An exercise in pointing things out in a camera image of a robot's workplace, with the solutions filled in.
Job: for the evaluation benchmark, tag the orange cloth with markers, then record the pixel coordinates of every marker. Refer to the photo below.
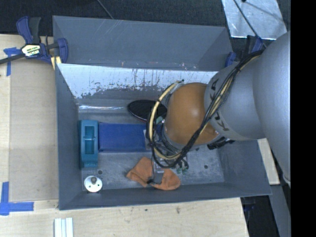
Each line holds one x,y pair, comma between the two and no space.
140,173

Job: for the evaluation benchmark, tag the white round knob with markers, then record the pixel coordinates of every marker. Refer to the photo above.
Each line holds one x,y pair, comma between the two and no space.
93,184

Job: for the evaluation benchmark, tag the pale wood flat board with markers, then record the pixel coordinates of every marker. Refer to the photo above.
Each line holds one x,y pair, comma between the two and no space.
33,132

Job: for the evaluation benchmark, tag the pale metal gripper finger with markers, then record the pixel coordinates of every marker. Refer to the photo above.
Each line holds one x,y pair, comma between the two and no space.
159,169

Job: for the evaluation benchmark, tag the grey metal bin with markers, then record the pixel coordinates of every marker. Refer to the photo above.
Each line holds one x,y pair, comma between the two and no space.
138,43

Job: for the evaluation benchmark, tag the blue flat box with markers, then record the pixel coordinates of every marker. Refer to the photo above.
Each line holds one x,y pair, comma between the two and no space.
121,137

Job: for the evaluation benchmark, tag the black cylinder on white bracket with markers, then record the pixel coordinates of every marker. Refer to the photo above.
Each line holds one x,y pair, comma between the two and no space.
218,143

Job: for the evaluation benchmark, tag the black oval flat thing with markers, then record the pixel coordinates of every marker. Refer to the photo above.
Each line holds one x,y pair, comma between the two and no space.
140,108

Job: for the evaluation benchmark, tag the teal plastic slotted block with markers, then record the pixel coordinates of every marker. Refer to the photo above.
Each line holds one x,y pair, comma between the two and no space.
89,144

